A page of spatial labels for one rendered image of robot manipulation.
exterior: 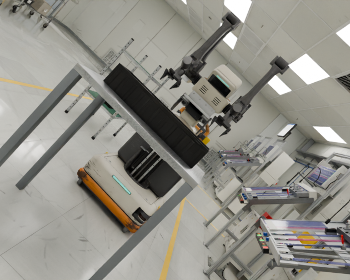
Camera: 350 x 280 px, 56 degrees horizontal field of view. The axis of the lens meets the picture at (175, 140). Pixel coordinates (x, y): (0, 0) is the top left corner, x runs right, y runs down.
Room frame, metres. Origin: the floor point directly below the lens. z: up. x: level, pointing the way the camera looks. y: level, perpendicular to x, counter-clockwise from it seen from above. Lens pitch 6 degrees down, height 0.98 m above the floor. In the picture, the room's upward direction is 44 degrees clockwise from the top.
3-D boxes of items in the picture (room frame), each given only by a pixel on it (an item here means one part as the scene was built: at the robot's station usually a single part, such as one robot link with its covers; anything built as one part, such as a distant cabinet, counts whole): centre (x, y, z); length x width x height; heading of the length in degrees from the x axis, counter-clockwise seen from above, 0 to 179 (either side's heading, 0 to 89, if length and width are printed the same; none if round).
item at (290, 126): (7.27, -1.64, 2.10); 0.58 x 0.14 x 0.41; 178
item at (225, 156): (8.71, -1.82, 0.95); 1.37 x 0.82 x 1.90; 88
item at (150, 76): (3.99, 0.86, 0.55); 0.91 x 0.46 x 1.10; 178
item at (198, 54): (2.20, 0.28, 1.40); 0.11 x 0.06 x 0.43; 83
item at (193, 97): (2.35, 0.05, 0.99); 0.28 x 0.16 x 0.22; 84
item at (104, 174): (2.64, 0.01, 0.16); 0.67 x 0.64 x 0.25; 174
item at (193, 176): (1.52, 0.14, 0.40); 0.70 x 0.45 x 0.80; 84
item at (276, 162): (7.26, -1.79, 0.95); 1.36 x 0.82 x 1.90; 88
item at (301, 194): (4.00, -1.53, 0.66); 1.01 x 0.73 x 1.31; 88
